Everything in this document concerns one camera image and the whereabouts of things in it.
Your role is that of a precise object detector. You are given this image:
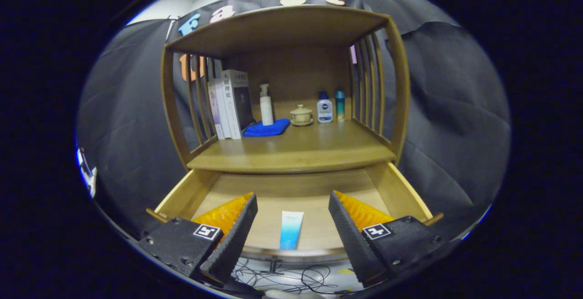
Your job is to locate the tangle of black cables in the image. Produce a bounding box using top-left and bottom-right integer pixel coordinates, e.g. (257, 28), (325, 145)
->
(230, 258), (351, 294)

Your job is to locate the thin white book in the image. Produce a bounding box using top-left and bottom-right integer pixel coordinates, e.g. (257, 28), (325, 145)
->
(214, 78), (233, 139)

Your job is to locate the blue white tube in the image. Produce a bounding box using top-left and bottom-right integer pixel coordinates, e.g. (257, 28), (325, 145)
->
(279, 211), (304, 250)

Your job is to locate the black backdrop cloth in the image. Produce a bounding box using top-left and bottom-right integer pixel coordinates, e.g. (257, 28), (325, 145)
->
(77, 0), (511, 245)

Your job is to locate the wooden drawer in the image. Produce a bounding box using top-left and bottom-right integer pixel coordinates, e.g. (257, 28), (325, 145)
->
(146, 161), (445, 263)

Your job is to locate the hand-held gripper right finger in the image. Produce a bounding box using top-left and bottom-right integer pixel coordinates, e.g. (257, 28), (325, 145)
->
(328, 191), (449, 286)

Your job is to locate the wooden cabinet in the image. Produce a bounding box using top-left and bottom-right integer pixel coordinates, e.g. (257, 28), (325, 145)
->
(160, 5), (410, 174)

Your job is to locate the beige lidded teacup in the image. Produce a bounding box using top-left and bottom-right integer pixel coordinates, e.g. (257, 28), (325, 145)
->
(290, 104), (313, 127)

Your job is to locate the purple spine book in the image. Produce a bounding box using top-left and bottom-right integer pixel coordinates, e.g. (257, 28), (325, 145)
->
(208, 80), (226, 140)

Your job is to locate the white pump bottle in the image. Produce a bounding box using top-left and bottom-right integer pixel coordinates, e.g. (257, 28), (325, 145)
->
(260, 83), (275, 126)

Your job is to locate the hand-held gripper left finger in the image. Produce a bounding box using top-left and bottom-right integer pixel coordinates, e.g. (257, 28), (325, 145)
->
(138, 192), (258, 286)

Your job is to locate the blue folded cloth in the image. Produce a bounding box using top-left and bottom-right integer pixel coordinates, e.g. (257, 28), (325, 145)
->
(243, 118), (291, 138)

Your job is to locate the thick white black book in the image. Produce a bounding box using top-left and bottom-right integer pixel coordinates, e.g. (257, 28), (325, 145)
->
(221, 69), (256, 140)

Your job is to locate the teal spray bottle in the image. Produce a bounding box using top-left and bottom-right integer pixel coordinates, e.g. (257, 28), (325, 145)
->
(335, 88), (346, 122)

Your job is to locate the white blue lotion bottle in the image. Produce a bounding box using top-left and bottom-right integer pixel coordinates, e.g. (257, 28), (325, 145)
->
(317, 91), (333, 124)

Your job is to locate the wooden countertop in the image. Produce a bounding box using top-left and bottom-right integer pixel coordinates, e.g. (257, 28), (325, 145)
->
(187, 98), (397, 174)

